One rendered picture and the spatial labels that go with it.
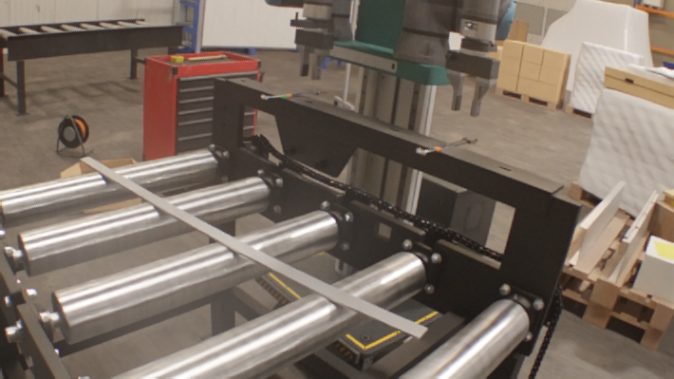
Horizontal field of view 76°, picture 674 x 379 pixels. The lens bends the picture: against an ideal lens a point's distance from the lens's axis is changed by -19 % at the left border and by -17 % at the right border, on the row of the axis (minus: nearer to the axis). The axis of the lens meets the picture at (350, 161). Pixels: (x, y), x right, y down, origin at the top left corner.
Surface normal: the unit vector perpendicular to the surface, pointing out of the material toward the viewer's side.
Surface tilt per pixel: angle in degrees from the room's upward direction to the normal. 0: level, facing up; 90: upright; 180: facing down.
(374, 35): 90
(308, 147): 90
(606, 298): 90
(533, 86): 90
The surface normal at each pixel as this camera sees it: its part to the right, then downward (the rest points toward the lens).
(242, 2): 0.40, 0.34
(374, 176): -0.74, 0.13
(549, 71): -0.58, 0.19
